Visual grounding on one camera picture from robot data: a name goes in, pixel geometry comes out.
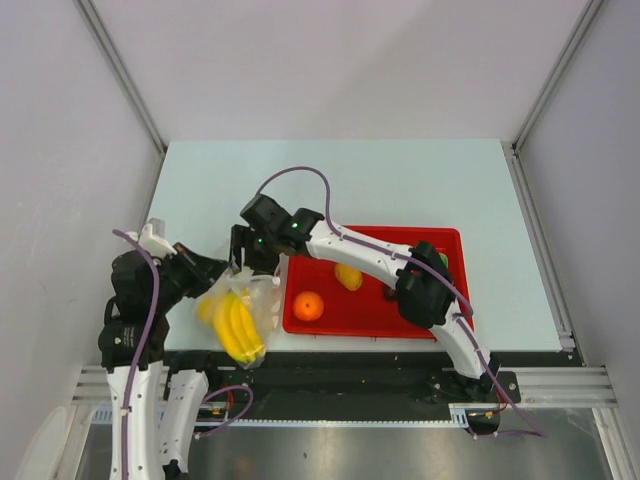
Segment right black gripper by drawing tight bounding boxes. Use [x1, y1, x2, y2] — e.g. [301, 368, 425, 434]
[226, 224, 282, 283]

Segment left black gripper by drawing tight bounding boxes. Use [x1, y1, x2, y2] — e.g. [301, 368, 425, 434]
[150, 240, 229, 309]

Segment fake yellow banana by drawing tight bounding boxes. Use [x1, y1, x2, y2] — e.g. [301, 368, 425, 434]
[212, 291, 266, 366]

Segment clear zip top bag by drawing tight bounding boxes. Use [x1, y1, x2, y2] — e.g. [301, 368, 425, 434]
[194, 267, 284, 370]

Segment fake orange fruit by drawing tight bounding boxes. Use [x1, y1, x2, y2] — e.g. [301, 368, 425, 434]
[293, 291, 324, 322]

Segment fake yellow mango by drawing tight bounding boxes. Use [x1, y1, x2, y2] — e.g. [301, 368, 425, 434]
[334, 264, 363, 292]

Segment fake dark purple fruit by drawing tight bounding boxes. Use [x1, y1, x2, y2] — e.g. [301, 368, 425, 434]
[382, 285, 397, 301]

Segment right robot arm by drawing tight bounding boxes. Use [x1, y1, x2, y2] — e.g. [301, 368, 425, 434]
[230, 194, 499, 402]

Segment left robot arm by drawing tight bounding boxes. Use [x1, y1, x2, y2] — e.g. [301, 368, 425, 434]
[98, 243, 228, 479]

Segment red plastic tray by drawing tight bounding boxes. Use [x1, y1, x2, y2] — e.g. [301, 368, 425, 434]
[282, 225, 469, 340]

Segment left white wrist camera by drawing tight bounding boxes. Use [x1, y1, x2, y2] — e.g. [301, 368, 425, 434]
[125, 218, 177, 259]

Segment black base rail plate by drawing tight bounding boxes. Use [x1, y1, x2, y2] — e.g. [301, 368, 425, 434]
[102, 349, 584, 426]

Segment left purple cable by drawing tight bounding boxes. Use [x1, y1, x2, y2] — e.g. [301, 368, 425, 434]
[110, 228, 254, 480]

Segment left aluminium frame post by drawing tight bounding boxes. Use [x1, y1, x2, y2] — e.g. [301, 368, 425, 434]
[73, 0, 168, 159]

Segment aluminium frame post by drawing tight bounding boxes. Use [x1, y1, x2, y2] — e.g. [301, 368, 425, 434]
[510, 0, 608, 155]
[73, 0, 168, 159]

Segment aluminium front rail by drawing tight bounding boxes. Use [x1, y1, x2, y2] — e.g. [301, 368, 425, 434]
[72, 366, 618, 408]

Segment right aluminium frame post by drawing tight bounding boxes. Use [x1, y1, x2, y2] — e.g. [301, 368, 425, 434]
[510, 0, 608, 155]

